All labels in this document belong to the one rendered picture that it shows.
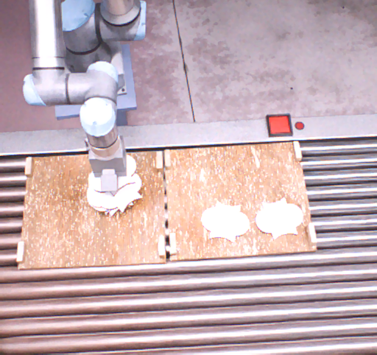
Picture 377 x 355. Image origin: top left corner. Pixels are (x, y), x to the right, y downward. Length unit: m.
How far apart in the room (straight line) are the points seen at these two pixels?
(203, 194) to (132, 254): 0.27
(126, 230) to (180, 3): 1.98
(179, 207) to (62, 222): 0.34
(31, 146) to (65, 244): 0.36
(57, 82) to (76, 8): 0.42
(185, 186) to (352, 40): 1.86
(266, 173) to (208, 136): 0.22
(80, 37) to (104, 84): 0.44
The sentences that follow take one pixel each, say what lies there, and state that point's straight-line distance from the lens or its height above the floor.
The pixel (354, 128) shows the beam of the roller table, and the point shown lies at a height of 0.92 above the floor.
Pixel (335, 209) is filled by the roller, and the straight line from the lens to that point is 1.73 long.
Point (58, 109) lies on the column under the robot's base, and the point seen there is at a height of 0.87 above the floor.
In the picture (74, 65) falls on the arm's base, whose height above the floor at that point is 1.02.
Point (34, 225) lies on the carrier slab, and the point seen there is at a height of 0.94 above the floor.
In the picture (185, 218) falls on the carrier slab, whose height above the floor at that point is 0.94.
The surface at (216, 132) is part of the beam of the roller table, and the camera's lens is 1.80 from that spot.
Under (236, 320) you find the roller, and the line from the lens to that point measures 1.59.
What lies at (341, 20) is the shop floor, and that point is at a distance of 3.41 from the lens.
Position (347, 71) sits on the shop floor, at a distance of 3.19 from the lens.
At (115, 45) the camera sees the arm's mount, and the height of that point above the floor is 0.97.
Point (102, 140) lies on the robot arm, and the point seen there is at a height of 1.33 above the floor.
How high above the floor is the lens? 2.46
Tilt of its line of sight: 63 degrees down
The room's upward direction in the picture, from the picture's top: 1 degrees counter-clockwise
